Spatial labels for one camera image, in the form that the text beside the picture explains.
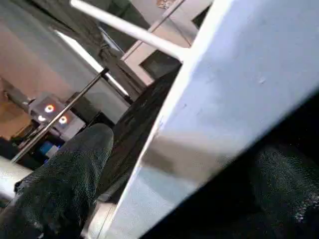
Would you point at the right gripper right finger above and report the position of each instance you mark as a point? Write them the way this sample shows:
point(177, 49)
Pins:
point(294, 199)

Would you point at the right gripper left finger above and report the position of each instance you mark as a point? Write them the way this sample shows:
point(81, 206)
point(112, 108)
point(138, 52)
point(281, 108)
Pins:
point(55, 199)

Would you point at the white plastic table top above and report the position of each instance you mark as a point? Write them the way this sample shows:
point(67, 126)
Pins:
point(239, 89)

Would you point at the grey box with red light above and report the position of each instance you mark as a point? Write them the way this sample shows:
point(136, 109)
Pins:
point(52, 117)

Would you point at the black work mat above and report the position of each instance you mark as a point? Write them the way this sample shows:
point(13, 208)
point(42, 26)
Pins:
point(134, 124)

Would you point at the thin silver metal rod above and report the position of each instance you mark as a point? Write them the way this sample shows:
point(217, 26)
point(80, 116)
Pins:
point(84, 92)

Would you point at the grey window curtain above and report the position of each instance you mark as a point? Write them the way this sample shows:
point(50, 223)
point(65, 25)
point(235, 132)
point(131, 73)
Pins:
point(94, 42)

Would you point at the white cabinet with glass doors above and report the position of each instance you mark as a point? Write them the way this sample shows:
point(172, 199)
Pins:
point(159, 63)

